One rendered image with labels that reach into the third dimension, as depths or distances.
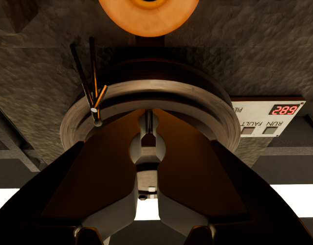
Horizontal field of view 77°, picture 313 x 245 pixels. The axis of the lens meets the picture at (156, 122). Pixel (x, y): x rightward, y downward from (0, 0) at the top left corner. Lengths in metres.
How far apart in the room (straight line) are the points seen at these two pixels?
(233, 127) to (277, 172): 8.62
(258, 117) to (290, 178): 8.54
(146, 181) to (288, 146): 5.96
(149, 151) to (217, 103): 0.17
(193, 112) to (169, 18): 0.18
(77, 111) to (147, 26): 0.23
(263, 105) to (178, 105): 0.36
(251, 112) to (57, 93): 0.60
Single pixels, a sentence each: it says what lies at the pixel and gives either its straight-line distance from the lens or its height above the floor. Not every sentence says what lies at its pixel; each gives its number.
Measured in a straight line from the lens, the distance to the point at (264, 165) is 9.04.
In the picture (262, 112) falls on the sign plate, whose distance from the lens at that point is 0.72.
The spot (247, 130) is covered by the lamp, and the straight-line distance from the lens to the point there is 0.76.
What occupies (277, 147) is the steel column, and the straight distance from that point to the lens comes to 6.18.
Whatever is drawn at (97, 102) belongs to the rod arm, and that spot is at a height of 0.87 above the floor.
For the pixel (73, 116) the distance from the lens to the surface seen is 0.47.
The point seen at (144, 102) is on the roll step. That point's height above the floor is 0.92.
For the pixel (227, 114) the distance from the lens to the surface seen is 0.47.
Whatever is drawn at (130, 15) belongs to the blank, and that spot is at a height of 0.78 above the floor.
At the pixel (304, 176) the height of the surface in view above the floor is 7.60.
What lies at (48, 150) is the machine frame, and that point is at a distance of 0.93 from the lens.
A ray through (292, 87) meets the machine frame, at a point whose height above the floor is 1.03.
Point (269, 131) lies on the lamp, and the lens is 0.80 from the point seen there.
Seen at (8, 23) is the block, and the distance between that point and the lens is 0.38.
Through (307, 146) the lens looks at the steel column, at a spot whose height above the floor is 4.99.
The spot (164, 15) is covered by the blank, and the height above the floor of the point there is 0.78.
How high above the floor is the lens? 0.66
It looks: 49 degrees up
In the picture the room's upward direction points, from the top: 179 degrees counter-clockwise
